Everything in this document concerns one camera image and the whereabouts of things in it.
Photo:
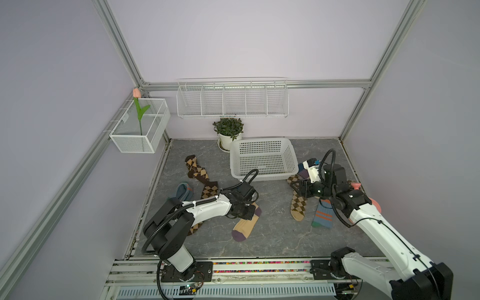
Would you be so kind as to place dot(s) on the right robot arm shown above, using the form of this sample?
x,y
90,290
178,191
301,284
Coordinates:
x,y
413,275

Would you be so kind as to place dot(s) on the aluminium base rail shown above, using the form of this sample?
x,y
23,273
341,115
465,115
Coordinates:
x,y
252,271

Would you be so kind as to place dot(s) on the pink artificial tulip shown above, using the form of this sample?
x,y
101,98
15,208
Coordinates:
x,y
141,110

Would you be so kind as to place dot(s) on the white mesh wall box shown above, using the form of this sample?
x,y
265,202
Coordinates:
x,y
126,134

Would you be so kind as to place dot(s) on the potted green plant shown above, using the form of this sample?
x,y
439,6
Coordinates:
x,y
228,130

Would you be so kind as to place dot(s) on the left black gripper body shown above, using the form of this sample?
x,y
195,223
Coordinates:
x,y
245,212

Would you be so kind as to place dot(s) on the tan argyle sock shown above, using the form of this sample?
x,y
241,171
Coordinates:
x,y
298,202

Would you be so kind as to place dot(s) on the white plastic perforated basket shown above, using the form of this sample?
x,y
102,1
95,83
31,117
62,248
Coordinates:
x,y
273,157

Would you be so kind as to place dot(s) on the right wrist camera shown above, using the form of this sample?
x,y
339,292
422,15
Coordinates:
x,y
311,165

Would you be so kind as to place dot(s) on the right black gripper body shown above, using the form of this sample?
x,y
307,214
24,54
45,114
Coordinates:
x,y
317,189

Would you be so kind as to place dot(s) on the white wire wall shelf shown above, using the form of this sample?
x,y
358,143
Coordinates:
x,y
233,98

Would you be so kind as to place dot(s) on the dark brown argyle sock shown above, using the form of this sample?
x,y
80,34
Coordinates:
x,y
195,171
210,189

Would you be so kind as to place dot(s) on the striped beige purple sock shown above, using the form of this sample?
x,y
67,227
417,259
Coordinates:
x,y
308,175
244,228

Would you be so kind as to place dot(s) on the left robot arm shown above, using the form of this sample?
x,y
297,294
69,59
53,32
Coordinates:
x,y
168,229

